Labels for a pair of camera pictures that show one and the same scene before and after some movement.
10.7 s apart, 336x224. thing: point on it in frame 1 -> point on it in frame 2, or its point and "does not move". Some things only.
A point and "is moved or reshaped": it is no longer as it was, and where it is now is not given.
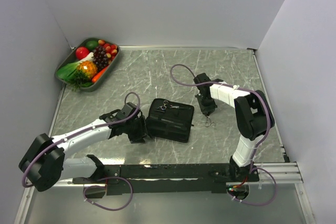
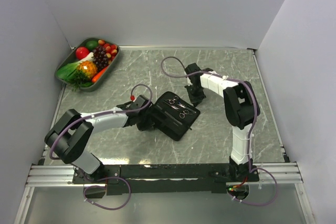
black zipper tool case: x=169 y=120 is moved or reshaped
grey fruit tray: x=71 y=58 does not move
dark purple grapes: x=100 y=59 does not move
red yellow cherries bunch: x=111 y=50 does not move
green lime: x=91 y=44 does not move
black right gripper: x=205 y=109 -> x=195 y=100
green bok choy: x=66 y=70 does not move
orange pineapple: x=86 y=70 does not move
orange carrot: x=98 y=75 does not move
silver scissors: x=163 y=107 -> x=171 y=102
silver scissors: x=209 y=123 -> x=182 y=115
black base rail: x=159 y=179 does not move
